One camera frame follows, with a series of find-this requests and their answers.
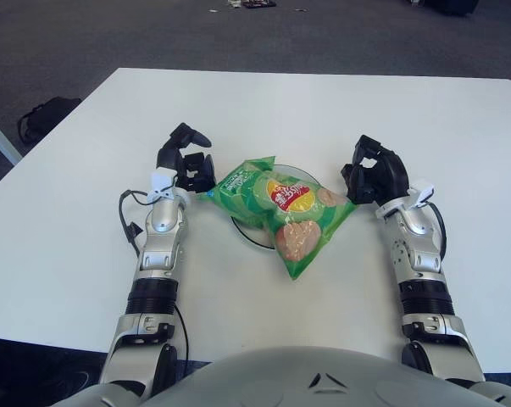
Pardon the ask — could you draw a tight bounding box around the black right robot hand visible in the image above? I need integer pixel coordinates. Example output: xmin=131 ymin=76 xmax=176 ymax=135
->
xmin=340 ymin=134 xmax=411 ymax=205

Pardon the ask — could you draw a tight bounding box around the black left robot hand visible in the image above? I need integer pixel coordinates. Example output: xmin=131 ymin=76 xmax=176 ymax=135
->
xmin=155 ymin=122 xmax=217 ymax=194

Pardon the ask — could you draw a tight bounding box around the green chips snack bag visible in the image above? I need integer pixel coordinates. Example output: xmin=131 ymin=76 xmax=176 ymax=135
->
xmin=197 ymin=155 xmax=360 ymax=281

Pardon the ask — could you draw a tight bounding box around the white plate black rim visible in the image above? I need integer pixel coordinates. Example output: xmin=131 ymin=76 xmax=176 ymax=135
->
xmin=230 ymin=163 xmax=324 ymax=251

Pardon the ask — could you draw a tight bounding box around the black backpack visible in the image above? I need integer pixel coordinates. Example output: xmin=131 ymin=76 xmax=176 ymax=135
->
xmin=16 ymin=96 xmax=83 ymax=143

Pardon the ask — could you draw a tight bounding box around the small litter pile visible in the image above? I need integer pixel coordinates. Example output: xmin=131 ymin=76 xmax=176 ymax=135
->
xmin=208 ymin=0 xmax=277 ymax=10

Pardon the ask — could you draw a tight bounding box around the black box on floor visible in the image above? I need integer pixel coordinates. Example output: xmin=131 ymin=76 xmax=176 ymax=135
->
xmin=419 ymin=0 xmax=480 ymax=17

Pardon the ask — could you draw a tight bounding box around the white table leg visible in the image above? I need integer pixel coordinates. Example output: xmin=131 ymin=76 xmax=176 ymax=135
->
xmin=0 ymin=112 xmax=23 ymax=165

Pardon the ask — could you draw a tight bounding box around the grey robot torso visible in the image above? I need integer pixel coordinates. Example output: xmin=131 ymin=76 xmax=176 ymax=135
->
xmin=68 ymin=345 xmax=511 ymax=407

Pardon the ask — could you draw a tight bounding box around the white right wrist cable clip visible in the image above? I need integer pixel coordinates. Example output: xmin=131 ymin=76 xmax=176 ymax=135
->
xmin=408 ymin=180 xmax=435 ymax=209

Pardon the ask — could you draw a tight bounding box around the white wrist cable clip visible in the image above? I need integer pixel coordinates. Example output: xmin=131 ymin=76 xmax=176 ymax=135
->
xmin=147 ymin=168 xmax=178 ymax=203
xmin=408 ymin=180 xmax=435 ymax=209

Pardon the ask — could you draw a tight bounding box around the white left wrist cable clip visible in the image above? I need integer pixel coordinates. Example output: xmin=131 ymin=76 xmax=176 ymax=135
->
xmin=147 ymin=168 xmax=178 ymax=203

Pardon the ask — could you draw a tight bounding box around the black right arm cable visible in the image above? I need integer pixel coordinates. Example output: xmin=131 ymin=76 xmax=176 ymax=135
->
xmin=426 ymin=201 xmax=447 ymax=264

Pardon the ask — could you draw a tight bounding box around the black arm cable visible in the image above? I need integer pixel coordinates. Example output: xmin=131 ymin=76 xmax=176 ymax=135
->
xmin=426 ymin=201 xmax=447 ymax=264
xmin=118 ymin=189 xmax=192 ymax=361

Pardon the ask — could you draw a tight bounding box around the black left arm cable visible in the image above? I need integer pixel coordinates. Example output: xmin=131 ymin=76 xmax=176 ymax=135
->
xmin=118 ymin=189 xmax=192 ymax=361

